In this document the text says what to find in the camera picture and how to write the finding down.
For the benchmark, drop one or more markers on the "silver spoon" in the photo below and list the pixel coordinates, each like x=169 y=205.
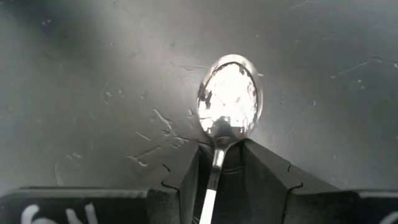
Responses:
x=230 y=99

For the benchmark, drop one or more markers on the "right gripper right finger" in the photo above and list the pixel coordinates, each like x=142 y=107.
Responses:
x=280 y=199

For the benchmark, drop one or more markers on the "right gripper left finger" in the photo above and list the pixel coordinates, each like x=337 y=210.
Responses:
x=93 y=208

